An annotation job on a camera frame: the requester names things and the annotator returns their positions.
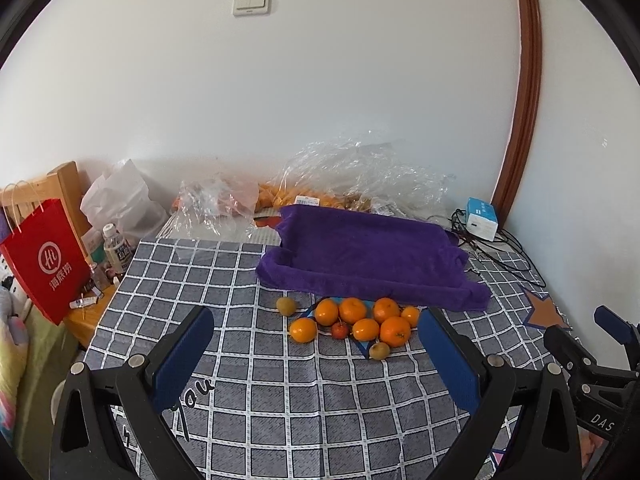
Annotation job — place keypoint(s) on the brown wooden door frame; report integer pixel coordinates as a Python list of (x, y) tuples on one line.
[(525, 109)]

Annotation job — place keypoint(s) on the white plastic bag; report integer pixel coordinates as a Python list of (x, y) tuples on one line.
[(121, 196)]

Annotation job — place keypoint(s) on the purple towel tray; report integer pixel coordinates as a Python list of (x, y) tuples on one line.
[(342, 253)]

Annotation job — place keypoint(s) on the large clear plastic bag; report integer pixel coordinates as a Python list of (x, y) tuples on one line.
[(356, 175)]

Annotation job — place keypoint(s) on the brown kiwi fruit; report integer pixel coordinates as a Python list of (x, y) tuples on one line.
[(286, 306)]

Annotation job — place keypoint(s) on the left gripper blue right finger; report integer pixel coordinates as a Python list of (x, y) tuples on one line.
[(545, 441)]

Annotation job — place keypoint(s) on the medium orange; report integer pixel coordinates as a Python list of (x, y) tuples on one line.
[(365, 329)]

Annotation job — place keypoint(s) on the plastic bottle white label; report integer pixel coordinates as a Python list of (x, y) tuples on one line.
[(116, 248)]

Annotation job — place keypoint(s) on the large oval orange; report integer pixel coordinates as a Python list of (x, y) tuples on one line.
[(303, 330)]

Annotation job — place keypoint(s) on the red paper shopping bag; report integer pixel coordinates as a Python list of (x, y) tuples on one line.
[(44, 256)]

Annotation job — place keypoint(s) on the white wall switch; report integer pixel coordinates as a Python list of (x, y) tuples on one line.
[(250, 7)]

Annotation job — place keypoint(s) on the large round orange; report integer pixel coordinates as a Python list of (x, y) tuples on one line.
[(395, 331)]

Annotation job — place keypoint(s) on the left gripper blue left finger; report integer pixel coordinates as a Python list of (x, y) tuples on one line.
[(86, 443)]

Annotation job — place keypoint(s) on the clear plastic bag with items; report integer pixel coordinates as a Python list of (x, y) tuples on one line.
[(220, 207)]

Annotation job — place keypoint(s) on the grey checkered tablecloth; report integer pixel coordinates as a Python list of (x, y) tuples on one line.
[(259, 405)]

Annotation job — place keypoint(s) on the small orange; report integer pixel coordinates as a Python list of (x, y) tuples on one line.
[(411, 315)]

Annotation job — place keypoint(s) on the small yellow-green fruit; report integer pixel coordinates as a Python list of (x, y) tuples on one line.
[(379, 351)]

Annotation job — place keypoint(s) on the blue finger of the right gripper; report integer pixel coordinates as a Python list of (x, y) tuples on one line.
[(620, 330)]

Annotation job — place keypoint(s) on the small red fruit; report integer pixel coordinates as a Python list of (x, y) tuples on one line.
[(340, 330)]

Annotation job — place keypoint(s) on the wooden chair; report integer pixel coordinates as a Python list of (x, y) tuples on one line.
[(19, 200)]

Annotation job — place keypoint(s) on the white blue charger box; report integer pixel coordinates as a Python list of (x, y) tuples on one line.
[(480, 219)]

